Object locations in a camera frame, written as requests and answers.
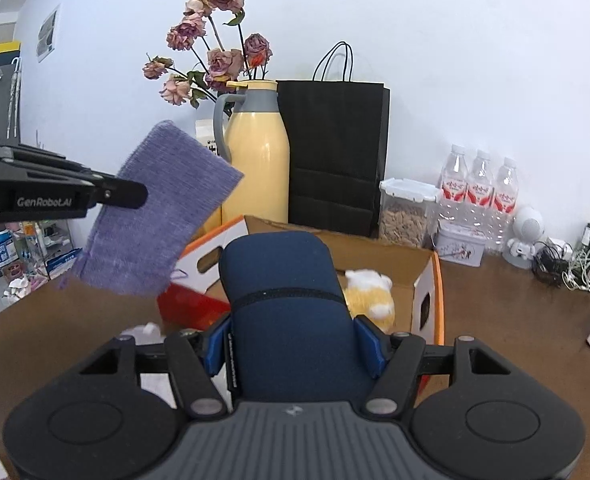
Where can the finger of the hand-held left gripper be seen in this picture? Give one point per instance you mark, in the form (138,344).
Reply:
(125,192)
(50,165)

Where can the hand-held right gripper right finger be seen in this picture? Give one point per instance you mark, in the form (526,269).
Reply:
(372,347)

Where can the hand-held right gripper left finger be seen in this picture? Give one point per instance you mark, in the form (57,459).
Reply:
(217,347)

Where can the purple knit cloth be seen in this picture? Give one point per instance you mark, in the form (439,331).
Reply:
(175,195)

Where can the red orange cardboard box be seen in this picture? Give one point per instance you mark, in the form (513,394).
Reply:
(375,255)

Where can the dark navy zip pouch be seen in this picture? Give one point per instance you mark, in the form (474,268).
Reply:
(285,270)

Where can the yellow white plush toy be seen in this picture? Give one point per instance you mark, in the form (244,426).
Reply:
(370,300)

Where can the storage rack with packets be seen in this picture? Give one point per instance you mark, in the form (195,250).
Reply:
(35,255)

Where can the white milk carton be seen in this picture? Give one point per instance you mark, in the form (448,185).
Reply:
(205,135)

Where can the printed tin box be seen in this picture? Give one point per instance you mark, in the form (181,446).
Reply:
(457,245)

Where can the clear container of seeds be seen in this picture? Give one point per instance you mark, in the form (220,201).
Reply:
(405,217)

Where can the yellow thermos jug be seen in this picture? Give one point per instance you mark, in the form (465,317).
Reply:
(255,160)

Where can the dried rose bouquet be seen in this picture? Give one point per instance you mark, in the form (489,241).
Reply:
(222,62)

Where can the white robot toy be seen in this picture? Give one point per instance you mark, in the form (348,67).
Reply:
(525,225)

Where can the black paper bag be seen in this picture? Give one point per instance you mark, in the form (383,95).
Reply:
(335,150)

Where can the wall poster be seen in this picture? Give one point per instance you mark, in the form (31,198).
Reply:
(48,35)

